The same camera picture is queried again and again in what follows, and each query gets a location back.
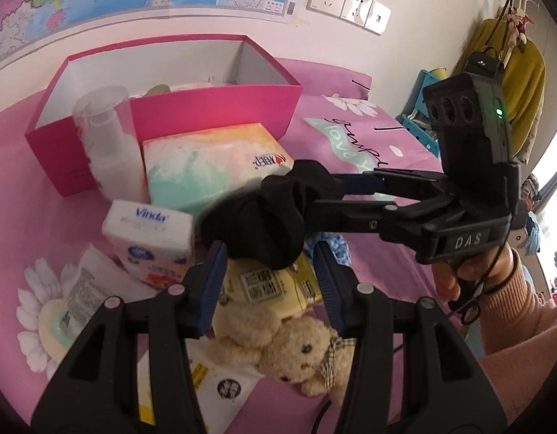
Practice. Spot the blue plastic basket rack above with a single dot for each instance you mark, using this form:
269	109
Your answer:
415	117

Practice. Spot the black hanging handbag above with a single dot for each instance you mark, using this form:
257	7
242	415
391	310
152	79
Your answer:
487	61

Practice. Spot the white spray bottle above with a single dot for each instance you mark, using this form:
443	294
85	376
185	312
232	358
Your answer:
105	126

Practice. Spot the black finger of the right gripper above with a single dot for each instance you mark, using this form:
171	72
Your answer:
364	219
387	180

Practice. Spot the white yellow packet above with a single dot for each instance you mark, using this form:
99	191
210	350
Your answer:
221	392

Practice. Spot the yellow paper packet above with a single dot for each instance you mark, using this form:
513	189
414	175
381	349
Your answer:
287	292

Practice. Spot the yellow hanging garment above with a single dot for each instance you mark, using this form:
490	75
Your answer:
523	86

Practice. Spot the beige teddy bear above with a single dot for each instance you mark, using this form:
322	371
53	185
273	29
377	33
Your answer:
300	351

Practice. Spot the blue checked cloth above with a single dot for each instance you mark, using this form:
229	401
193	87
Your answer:
336	242

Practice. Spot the green wet wipes pack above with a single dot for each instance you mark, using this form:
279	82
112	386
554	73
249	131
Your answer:
97	278

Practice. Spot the pastel tissue pack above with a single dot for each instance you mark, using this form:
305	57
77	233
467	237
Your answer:
193	171

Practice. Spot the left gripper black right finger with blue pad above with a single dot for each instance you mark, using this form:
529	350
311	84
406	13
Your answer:
411	371

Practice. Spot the white wall switch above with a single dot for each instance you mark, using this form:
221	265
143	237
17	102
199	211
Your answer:
370	15

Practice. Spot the black camera box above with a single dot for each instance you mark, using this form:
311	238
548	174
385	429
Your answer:
467	113

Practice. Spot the pink sweater forearm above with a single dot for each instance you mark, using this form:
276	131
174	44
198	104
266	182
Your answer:
519	336

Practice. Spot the black soft cloth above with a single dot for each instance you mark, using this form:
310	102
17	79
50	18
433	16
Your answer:
267	224

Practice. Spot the pink cardboard box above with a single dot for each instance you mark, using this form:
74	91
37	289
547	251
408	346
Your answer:
176	84

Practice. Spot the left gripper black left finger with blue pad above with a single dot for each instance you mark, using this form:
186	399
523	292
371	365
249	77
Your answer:
94	389

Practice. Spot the white Vinda tissue pack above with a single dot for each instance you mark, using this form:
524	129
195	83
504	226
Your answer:
155	245

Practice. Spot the person's right hand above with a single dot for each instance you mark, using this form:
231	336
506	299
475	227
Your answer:
463	280

